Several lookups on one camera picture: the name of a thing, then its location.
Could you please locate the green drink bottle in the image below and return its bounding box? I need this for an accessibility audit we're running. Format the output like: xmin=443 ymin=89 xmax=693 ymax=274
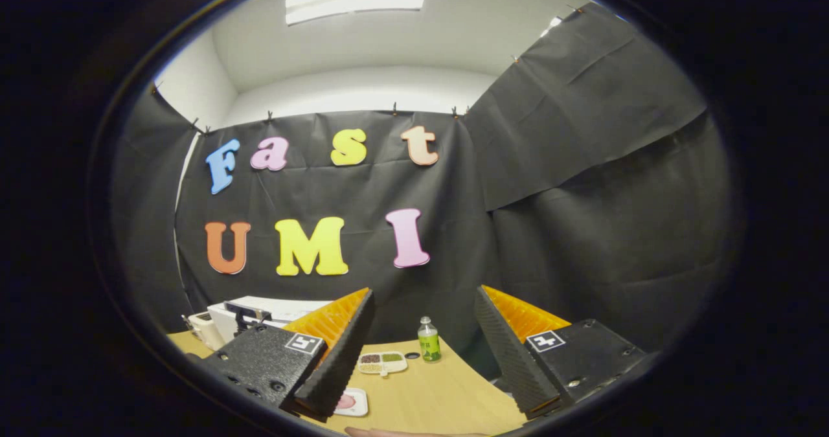
xmin=417 ymin=316 xmax=442 ymax=363

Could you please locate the white microwave oven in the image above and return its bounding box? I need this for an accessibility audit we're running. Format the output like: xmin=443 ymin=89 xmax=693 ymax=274
xmin=209 ymin=296 xmax=335 ymax=344

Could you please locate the white toaster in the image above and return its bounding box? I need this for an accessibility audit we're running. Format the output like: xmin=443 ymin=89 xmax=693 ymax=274
xmin=188 ymin=312 xmax=225 ymax=351

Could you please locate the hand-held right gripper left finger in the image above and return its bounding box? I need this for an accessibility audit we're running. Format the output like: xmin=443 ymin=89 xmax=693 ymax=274
xmin=194 ymin=287 xmax=376 ymax=423

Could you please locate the white plate with pink food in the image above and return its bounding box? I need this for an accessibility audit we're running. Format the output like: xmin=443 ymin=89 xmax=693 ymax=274
xmin=334 ymin=387 xmax=369 ymax=418

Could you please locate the black backdrop cloth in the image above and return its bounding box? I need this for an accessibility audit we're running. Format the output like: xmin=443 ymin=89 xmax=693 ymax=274
xmin=110 ymin=2 xmax=736 ymax=373

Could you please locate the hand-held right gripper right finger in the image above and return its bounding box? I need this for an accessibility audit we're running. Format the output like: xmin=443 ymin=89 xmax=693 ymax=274
xmin=474 ymin=285 xmax=649 ymax=420

